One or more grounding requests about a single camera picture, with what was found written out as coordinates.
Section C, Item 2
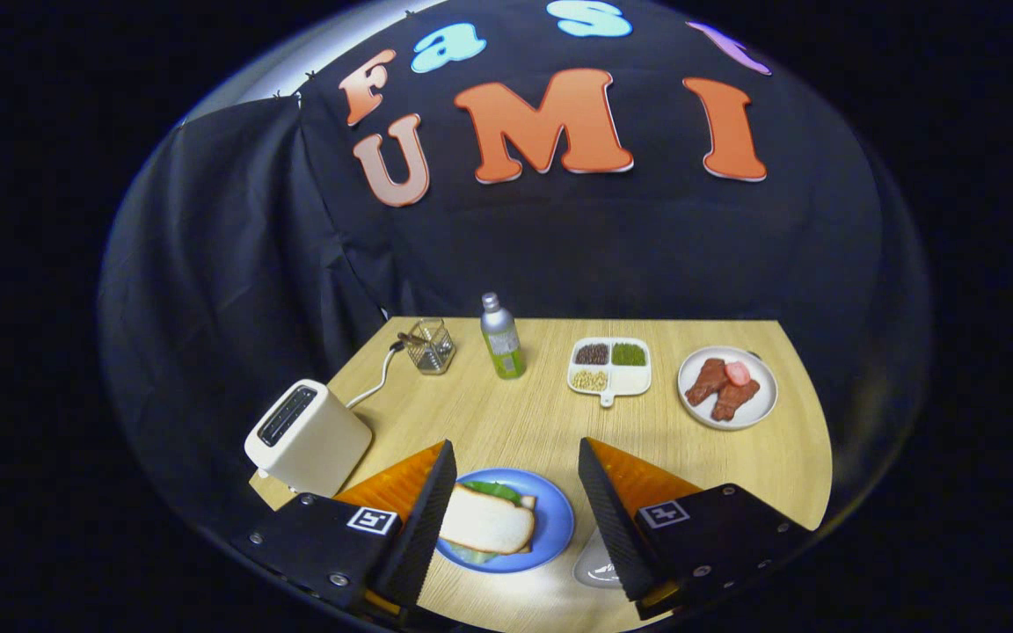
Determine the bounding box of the white divided tray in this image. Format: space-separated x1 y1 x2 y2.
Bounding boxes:
567 337 652 408

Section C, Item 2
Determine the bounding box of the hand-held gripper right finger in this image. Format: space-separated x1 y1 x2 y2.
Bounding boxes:
578 436 817 621

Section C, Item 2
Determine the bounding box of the white toaster cable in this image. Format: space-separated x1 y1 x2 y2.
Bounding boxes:
346 341 406 410

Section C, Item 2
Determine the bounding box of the white rounded square plate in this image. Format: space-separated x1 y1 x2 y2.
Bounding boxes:
573 526 626 590

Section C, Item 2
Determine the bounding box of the cream white toaster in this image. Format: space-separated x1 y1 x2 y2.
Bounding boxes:
244 379 374 498

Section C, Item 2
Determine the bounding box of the blue plate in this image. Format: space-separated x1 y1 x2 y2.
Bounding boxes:
434 467 576 574

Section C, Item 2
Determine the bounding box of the round white meat plate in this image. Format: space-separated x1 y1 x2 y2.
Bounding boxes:
677 346 778 431

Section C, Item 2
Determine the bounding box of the silver bottle with green label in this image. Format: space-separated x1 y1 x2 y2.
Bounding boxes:
480 293 527 380

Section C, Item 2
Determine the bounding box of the brown meat piece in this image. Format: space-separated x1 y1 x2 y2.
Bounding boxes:
685 358 730 407
711 378 761 422

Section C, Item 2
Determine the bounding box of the toasted bread slice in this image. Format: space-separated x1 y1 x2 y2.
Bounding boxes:
439 484 536 556

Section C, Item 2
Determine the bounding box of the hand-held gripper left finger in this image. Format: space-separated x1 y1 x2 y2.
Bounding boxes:
238 439 458 621

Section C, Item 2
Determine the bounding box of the wire mesh basket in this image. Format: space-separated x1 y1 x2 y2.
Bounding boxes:
405 318 456 375

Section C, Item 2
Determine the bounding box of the green lettuce leaf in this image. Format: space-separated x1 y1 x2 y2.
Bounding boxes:
449 479 525 564

